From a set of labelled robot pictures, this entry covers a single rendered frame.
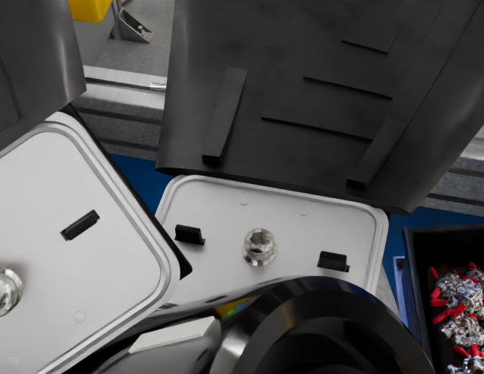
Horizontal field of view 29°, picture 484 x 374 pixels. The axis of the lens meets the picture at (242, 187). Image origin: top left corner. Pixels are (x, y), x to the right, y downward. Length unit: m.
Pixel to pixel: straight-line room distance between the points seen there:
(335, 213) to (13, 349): 0.14
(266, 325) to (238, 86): 0.17
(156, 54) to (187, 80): 1.75
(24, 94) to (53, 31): 0.02
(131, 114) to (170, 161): 0.49
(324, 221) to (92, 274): 0.12
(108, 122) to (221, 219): 0.53
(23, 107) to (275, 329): 0.09
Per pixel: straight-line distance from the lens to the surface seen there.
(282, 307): 0.25
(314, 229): 0.36
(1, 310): 0.26
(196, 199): 0.37
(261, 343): 0.25
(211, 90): 0.40
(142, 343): 0.26
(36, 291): 0.28
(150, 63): 2.14
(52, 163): 0.27
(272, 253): 0.35
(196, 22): 0.42
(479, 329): 0.73
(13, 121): 0.26
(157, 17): 2.25
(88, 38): 2.04
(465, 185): 0.84
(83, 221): 0.27
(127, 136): 0.90
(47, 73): 0.26
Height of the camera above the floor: 1.48
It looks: 52 degrees down
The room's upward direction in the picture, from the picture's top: 5 degrees counter-clockwise
